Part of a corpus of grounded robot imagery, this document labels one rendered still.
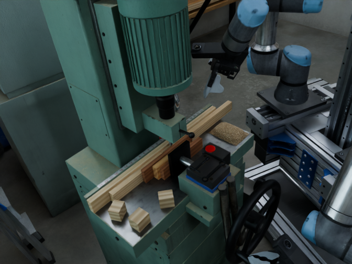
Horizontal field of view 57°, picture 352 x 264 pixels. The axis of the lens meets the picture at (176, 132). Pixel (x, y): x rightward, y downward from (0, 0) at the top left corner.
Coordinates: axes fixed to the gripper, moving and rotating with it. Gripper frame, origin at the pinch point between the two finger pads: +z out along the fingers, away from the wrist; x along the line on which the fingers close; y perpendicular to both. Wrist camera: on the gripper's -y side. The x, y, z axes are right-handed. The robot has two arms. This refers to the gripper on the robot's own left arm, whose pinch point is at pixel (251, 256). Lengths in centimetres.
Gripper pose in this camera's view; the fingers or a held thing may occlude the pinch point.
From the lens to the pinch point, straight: 98.9
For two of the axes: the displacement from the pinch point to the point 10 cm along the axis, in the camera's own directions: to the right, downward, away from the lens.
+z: -5.9, 0.6, 8.0
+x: 7.0, -4.6, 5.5
